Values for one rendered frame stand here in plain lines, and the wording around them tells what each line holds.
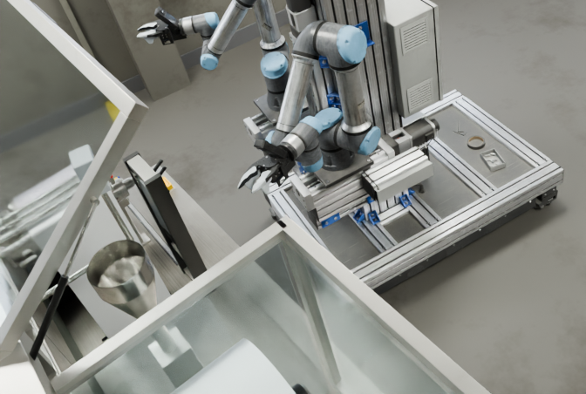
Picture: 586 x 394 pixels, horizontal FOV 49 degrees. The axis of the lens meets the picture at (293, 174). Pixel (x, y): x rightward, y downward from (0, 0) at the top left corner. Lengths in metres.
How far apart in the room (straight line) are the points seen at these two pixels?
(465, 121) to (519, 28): 1.27
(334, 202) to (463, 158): 0.98
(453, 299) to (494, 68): 1.79
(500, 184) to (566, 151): 0.61
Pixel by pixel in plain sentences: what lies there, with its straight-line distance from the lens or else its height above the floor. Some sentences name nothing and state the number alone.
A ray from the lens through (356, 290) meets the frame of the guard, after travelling 1.22.
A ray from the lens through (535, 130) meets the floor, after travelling 3.92.
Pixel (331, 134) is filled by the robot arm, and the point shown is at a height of 1.01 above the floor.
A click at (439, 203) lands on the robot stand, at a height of 0.21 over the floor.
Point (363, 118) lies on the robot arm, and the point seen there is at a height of 1.10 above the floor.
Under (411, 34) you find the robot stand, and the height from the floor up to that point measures 1.16.
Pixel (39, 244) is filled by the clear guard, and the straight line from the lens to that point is 1.29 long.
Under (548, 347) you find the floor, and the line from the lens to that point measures 3.02.
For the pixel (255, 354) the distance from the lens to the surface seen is 1.20.
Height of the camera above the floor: 2.58
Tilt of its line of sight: 43 degrees down
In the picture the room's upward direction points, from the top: 16 degrees counter-clockwise
